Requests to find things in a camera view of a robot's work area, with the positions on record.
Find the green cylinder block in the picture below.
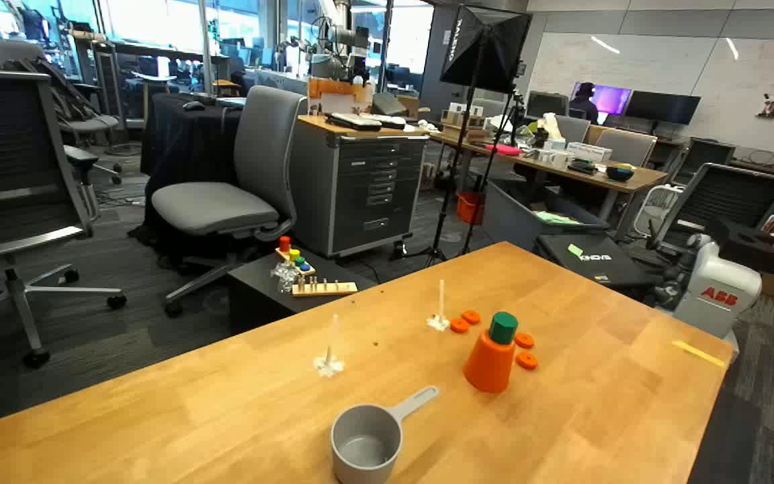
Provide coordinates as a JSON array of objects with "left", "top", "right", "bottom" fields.
[{"left": 487, "top": 309, "right": 520, "bottom": 347}]

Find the orange plastic cup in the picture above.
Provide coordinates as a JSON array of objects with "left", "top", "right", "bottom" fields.
[{"left": 462, "top": 330, "right": 517, "bottom": 394}]

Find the grey measuring cup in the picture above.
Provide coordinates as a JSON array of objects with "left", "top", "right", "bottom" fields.
[{"left": 327, "top": 385, "right": 442, "bottom": 484}]

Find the grey drawer cabinet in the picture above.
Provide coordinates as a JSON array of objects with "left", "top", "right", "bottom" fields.
[{"left": 290, "top": 113, "right": 431, "bottom": 260}]

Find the wooden bar toy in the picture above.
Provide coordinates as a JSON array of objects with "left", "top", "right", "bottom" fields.
[{"left": 286, "top": 277, "right": 360, "bottom": 299}]

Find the white peg on base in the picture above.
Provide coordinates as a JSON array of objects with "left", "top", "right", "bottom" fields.
[
  {"left": 311, "top": 312, "right": 349, "bottom": 379},
  {"left": 426, "top": 277, "right": 454, "bottom": 334}
]

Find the orange bucket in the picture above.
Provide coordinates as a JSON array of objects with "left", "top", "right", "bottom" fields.
[{"left": 454, "top": 187, "right": 488, "bottom": 227}]

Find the colourful wooden stacking toy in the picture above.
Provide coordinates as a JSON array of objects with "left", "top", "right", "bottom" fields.
[{"left": 273, "top": 234, "right": 319, "bottom": 278}]

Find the black light stand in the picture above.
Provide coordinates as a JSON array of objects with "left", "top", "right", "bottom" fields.
[{"left": 391, "top": 82, "right": 517, "bottom": 264}]

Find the clear plastic bag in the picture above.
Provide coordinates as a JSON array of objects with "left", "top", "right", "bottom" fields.
[{"left": 268, "top": 260, "right": 305, "bottom": 295}]

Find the black laptop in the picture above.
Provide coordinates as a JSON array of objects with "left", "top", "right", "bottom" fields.
[{"left": 325, "top": 108, "right": 387, "bottom": 133}]

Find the black low side table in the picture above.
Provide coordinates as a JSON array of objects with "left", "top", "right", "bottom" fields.
[{"left": 226, "top": 249, "right": 366, "bottom": 330}]

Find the grey storage bin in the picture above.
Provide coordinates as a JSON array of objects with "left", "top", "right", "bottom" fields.
[{"left": 480, "top": 176, "right": 612, "bottom": 253}]

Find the orange box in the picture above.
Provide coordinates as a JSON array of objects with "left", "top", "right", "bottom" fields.
[{"left": 302, "top": 75, "right": 375, "bottom": 116}]

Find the grey padded office chair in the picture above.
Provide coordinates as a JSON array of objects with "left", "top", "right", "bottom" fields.
[{"left": 147, "top": 82, "right": 311, "bottom": 316}]

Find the black flat case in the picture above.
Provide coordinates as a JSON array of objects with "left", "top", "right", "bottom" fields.
[{"left": 534, "top": 227, "right": 653, "bottom": 289}]

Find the cluttered wooden desk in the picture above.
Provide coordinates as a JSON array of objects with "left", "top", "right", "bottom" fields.
[{"left": 426, "top": 127, "right": 669, "bottom": 222}]

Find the black softbox light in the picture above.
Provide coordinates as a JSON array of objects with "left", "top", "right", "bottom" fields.
[{"left": 437, "top": 4, "right": 534, "bottom": 97}]

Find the black cloth covered table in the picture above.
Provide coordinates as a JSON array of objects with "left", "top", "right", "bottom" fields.
[{"left": 137, "top": 89, "right": 246, "bottom": 182}]

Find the monitor with purple screen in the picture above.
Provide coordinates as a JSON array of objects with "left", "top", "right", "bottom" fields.
[{"left": 573, "top": 81, "right": 636, "bottom": 121}]

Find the black wide monitor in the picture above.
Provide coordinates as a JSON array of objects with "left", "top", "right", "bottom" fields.
[{"left": 625, "top": 89, "right": 704, "bottom": 129}]

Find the yellow tape strip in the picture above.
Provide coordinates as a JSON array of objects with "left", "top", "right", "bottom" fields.
[{"left": 669, "top": 338, "right": 730, "bottom": 370}]

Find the white ABB robot housing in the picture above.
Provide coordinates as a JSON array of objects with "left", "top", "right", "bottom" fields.
[{"left": 669, "top": 234, "right": 765, "bottom": 342}]

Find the black high-back office chair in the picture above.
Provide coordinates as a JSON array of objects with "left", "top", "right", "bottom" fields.
[{"left": 8, "top": 50, "right": 126, "bottom": 184}]

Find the black framed office chair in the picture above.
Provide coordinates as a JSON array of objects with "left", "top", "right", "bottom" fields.
[{"left": 650, "top": 157, "right": 774, "bottom": 266}]

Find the black mesh office chair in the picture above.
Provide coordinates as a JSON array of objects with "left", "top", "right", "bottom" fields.
[{"left": 0, "top": 65, "right": 129, "bottom": 370}]

